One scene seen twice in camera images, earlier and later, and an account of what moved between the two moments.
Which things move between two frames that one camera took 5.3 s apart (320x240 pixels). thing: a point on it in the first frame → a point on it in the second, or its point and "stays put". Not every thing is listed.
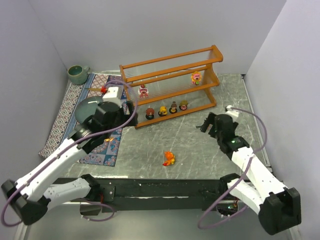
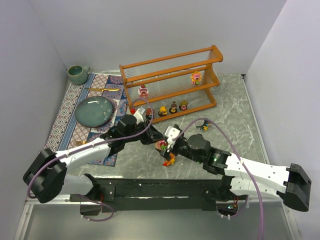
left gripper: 130,113 → 152,134
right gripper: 212,124 → 169,151
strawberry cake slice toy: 143,91 stays put
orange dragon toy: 170,158 stays put
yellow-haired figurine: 162,111 stays put
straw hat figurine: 183,106 stays put
